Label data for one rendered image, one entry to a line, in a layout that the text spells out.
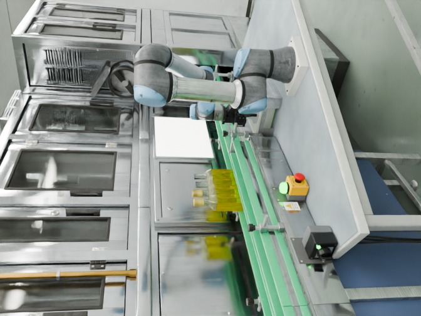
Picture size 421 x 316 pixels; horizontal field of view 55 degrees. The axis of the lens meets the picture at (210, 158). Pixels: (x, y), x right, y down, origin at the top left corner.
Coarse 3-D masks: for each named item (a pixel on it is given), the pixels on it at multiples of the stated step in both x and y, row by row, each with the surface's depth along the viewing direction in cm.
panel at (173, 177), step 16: (208, 128) 244; (160, 160) 213; (176, 160) 214; (192, 160) 216; (208, 160) 218; (160, 176) 203; (176, 176) 205; (192, 176) 206; (160, 192) 195; (176, 192) 195; (160, 208) 184; (176, 208) 186; (192, 208) 188; (208, 208) 189; (160, 224) 178; (176, 224) 179; (192, 224) 181; (208, 224) 182; (224, 224) 183
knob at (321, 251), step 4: (324, 248) 131; (328, 248) 131; (320, 252) 131; (324, 252) 130; (328, 252) 130; (320, 256) 130; (324, 256) 130; (328, 256) 130; (324, 260) 130; (328, 260) 130
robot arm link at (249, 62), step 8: (248, 48) 165; (240, 56) 161; (248, 56) 161; (256, 56) 162; (264, 56) 162; (240, 64) 161; (248, 64) 161; (256, 64) 161; (264, 64) 162; (240, 72) 163; (248, 72) 161; (256, 72) 161; (264, 72) 163
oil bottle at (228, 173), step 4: (208, 172) 186; (212, 172) 186; (216, 172) 186; (220, 172) 186; (224, 172) 187; (228, 172) 187; (232, 172) 188; (208, 176) 184; (212, 176) 184; (216, 176) 184; (220, 176) 185; (224, 176) 185; (228, 176) 185; (232, 176) 186
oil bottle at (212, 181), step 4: (208, 180) 182; (212, 180) 182; (216, 180) 182; (220, 180) 182; (224, 180) 183; (228, 180) 183; (232, 180) 183; (208, 184) 180; (212, 184) 180; (216, 184) 180; (220, 184) 180; (224, 184) 180; (228, 184) 181; (232, 184) 181; (236, 184) 181; (208, 188) 181
